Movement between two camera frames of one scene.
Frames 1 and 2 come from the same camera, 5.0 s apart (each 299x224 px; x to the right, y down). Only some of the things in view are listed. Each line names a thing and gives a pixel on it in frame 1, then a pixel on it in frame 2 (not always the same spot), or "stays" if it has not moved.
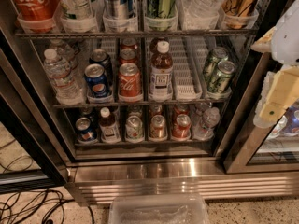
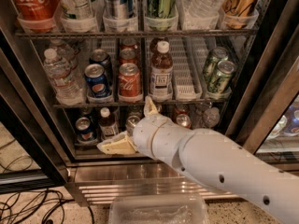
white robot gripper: [287, 42] -> [144, 134]
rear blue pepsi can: [100, 56] stays
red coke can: [130, 87] stays
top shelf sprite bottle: [78, 2] stays
